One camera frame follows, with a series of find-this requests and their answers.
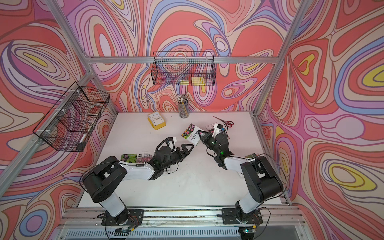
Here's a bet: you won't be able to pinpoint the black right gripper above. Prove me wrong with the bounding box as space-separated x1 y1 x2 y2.
197 130 221 155

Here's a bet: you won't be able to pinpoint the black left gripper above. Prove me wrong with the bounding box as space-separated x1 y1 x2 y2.
161 144 194 172

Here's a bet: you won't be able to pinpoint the mixed colour flower seed packet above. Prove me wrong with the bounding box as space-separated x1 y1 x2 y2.
181 124 202 147

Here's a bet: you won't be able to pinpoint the pink flower field seed packet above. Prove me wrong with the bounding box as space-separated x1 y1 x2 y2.
136 153 154 164

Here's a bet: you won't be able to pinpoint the yellow sunflower seed packet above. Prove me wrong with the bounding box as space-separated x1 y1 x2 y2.
245 153 258 160

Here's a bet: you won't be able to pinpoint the green leaf seed packet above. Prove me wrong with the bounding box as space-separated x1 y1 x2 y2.
121 154 138 164

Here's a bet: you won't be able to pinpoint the purple pink flower seed packet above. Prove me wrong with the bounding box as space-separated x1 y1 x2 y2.
206 123 219 131

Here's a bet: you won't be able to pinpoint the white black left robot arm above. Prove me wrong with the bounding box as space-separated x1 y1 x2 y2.
81 144 194 227

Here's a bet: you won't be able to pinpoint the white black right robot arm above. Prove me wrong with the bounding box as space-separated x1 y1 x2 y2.
198 130 284 226

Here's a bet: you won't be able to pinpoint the yellow square alarm clock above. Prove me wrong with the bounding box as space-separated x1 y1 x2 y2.
148 112 166 130

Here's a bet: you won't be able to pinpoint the striped pencil cup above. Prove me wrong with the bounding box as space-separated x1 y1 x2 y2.
177 94 189 119

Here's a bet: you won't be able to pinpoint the yellow sticky notes pad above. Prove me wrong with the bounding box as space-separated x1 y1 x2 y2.
191 77 206 86

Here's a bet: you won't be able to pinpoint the small yellow sticky notes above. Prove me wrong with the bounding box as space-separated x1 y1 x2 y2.
180 80 190 86

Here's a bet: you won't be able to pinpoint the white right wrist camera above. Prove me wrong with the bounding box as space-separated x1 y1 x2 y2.
212 123 225 137

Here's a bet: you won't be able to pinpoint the red handled scissors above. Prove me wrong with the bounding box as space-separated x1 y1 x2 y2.
214 116 234 128

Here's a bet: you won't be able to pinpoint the black wire basket back wall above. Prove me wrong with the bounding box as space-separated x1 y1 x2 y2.
151 51 217 86

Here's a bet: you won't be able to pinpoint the black wire basket wall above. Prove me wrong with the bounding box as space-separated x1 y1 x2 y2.
151 51 217 86
33 83 110 152

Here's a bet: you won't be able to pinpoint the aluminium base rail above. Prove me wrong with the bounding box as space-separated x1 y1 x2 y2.
53 205 314 240

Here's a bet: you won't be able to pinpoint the black wire basket left wall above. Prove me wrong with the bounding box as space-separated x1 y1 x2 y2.
33 83 110 152

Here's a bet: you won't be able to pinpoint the aluminium frame post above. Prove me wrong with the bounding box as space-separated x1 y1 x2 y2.
44 0 118 115

